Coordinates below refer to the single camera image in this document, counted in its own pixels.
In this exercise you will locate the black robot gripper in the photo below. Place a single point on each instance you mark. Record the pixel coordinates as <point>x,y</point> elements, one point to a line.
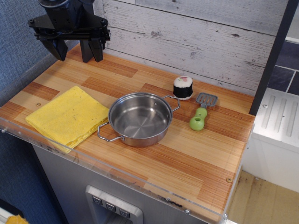
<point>70,20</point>

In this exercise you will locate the green handled grey toy spatula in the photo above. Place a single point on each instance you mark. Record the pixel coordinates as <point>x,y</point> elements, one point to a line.
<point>197,122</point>

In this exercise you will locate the yellow folded washcloth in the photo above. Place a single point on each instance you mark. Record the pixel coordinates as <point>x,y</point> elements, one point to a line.
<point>69,119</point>

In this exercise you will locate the stainless steel pot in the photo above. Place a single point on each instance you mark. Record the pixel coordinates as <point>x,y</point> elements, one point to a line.
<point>141,119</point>

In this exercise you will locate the clear acrylic edge guard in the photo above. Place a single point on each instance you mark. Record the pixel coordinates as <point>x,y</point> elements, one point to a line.
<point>91,191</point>

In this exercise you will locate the plush sushi roll toy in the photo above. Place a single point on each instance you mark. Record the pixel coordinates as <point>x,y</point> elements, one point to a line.
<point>182,87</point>

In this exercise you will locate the yellow object bottom corner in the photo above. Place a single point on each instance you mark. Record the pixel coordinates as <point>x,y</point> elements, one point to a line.
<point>16,220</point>

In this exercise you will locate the dark frame post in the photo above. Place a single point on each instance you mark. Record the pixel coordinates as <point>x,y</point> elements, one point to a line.
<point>275,51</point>

